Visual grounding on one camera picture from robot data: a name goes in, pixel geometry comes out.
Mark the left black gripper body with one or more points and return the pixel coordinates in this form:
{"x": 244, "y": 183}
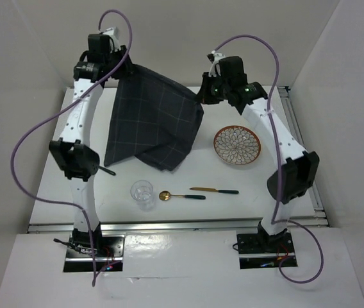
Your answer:
{"x": 114, "y": 56}

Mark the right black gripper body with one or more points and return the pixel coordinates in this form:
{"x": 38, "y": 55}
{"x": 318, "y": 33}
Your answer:
{"x": 215, "y": 89}

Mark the dark grey checked cloth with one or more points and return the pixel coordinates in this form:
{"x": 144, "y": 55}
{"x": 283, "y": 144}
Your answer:
{"x": 154, "y": 119}

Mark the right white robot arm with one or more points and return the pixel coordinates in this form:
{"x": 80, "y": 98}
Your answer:
{"x": 296, "y": 167}

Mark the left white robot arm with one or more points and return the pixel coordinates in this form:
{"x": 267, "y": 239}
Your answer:
{"x": 71, "y": 151}

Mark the floral patterned plate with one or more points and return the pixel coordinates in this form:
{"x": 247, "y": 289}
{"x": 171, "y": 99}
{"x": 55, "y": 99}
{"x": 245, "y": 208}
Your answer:
{"x": 237, "y": 145}

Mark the clear drinking glass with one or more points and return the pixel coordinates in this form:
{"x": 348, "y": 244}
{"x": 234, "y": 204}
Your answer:
{"x": 143, "y": 194}

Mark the gold knife green handle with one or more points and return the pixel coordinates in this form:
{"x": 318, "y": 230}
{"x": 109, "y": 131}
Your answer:
{"x": 213, "y": 190}

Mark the gold fork green handle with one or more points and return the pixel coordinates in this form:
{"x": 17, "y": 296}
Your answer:
{"x": 110, "y": 172}

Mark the gold spoon green handle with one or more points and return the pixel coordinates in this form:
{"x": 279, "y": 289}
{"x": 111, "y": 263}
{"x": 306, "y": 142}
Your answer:
{"x": 166, "y": 196}

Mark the aluminium rail frame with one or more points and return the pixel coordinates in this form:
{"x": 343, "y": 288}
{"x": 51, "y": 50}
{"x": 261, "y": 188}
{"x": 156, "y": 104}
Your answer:
{"x": 202, "y": 168}

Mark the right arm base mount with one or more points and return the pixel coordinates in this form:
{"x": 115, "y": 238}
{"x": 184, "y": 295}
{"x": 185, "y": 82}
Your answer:
{"x": 253, "y": 254}

